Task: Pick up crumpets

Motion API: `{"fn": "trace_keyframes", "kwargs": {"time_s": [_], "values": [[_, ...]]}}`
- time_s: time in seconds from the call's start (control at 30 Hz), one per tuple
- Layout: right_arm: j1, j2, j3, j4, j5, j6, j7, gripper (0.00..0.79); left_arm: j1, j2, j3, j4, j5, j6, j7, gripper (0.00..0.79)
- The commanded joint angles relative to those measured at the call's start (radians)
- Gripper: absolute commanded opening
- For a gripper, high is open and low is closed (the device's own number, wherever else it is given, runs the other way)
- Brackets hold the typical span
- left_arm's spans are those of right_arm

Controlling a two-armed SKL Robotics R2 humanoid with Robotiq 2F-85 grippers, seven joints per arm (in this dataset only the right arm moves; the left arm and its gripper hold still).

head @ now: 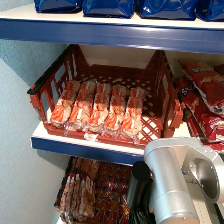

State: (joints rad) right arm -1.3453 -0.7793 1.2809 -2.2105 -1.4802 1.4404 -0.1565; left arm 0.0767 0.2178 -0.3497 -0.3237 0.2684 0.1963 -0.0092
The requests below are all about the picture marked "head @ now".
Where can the red blue patterned pack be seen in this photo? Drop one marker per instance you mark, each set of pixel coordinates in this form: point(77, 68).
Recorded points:
point(111, 193)

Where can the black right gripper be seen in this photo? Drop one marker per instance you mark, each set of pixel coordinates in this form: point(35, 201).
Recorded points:
point(139, 181)

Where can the silver-white right robot arm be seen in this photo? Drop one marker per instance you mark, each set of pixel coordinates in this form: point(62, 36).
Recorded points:
point(173, 180)

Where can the red plastic crate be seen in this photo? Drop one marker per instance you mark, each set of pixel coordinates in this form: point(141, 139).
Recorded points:
point(100, 71)

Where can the brown baked goods pack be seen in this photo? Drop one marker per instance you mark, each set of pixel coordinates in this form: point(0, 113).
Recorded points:
point(78, 195)

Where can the shiny blue bag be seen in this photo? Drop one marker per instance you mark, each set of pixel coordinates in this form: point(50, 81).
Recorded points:
point(58, 5)
point(211, 9)
point(108, 7)
point(166, 8)

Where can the black-rimmed crate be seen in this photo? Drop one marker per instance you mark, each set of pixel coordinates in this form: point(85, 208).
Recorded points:
point(66, 170)

